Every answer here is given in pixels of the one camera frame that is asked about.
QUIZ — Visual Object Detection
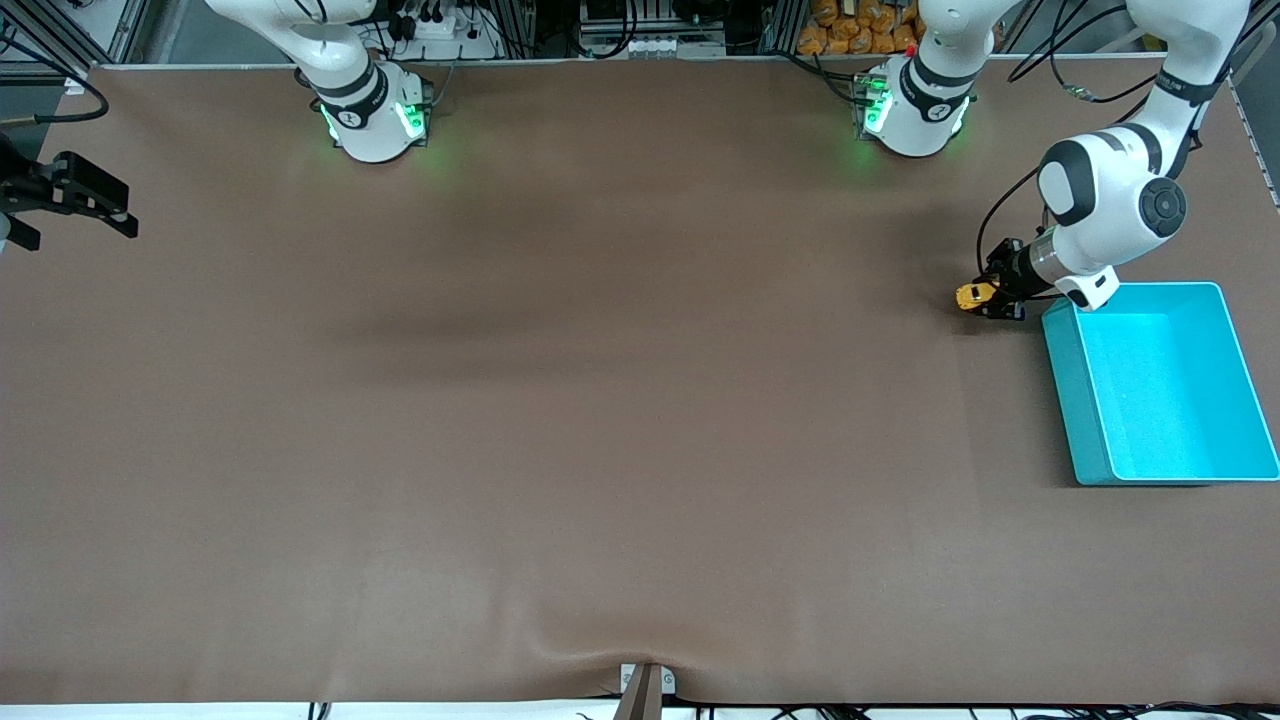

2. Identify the teal plastic storage bin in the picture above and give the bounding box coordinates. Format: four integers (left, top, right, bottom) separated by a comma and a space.
1041, 282, 1280, 488

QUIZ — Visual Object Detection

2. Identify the pile of orange objects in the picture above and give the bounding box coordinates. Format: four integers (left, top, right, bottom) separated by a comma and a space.
797, 0, 921, 56

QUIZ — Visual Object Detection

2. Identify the brown table cover mat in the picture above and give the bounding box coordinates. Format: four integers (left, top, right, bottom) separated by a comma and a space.
0, 58, 1280, 706

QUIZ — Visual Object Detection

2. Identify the white power strip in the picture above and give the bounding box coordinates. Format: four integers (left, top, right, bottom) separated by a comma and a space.
385, 0, 499, 61

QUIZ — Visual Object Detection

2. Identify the aluminium equipment rack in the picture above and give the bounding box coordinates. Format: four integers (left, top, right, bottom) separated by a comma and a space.
500, 0, 801, 59

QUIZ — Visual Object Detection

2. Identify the silver camera mount bracket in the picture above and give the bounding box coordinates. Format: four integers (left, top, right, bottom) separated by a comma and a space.
618, 662, 677, 720

